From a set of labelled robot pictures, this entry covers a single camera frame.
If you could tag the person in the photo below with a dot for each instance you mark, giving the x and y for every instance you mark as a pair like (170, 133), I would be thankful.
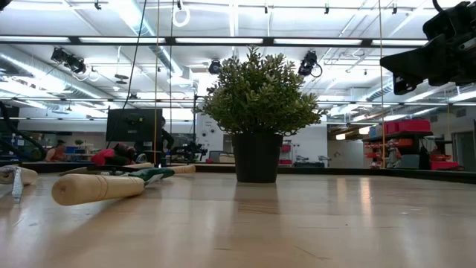
(167, 139)
(56, 153)

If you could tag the black overhead frame bar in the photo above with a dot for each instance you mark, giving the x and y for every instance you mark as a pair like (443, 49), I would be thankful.
(223, 41)

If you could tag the red storage bin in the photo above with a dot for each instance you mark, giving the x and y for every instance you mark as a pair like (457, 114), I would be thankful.
(444, 165)

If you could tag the red and black garden gloves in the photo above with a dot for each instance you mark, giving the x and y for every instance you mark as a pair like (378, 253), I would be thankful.
(102, 156)

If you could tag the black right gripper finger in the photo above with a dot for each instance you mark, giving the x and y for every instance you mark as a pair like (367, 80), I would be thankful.
(413, 61)
(405, 85)

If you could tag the black ceiling camera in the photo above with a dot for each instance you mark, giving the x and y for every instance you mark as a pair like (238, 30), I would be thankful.
(70, 61)
(215, 67)
(308, 63)

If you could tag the black background robot equipment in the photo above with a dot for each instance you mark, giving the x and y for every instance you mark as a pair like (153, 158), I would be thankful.
(191, 150)

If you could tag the black monitor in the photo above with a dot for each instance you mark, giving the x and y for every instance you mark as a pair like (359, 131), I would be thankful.
(134, 124)

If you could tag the shelf with red bins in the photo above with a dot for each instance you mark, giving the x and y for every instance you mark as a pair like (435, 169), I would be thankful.
(407, 126)

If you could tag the black aluminium table frame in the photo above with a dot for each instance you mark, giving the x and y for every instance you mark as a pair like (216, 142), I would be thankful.
(372, 172)

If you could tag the red wall bins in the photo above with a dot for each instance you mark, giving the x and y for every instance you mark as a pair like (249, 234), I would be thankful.
(285, 148)

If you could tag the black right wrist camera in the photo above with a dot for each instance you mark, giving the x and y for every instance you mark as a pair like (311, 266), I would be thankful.
(451, 20)

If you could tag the green plant in black pot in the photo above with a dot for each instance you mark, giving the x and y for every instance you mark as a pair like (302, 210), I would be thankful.
(256, 156)

